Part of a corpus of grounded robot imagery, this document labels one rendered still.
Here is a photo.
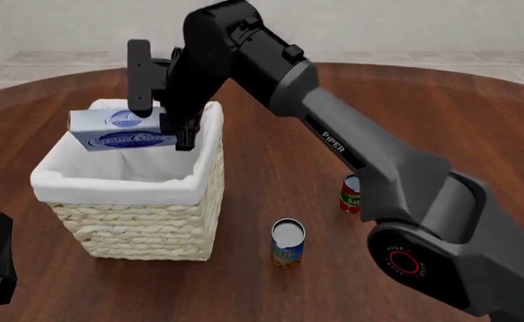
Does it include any white cloth basket liner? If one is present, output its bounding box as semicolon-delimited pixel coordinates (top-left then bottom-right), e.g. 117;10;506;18
30;98;224;207

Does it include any red tomato sauce can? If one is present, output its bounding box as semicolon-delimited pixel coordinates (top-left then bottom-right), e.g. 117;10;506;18
339;173;364;215

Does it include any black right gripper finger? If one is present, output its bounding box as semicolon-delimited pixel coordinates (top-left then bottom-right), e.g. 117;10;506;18
173;123;199;152

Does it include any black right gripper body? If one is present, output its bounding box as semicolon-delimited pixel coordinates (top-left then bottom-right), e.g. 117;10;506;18
155;98;210;136

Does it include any alphabet soup can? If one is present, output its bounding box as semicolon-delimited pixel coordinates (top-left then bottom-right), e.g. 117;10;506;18
270;217;308;271

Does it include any white blue cream cheese box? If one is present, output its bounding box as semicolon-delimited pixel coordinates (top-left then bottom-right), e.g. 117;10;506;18
68;106;178;153

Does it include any woven cream wicker basket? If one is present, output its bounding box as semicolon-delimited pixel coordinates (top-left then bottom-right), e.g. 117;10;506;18
30;98;225;262

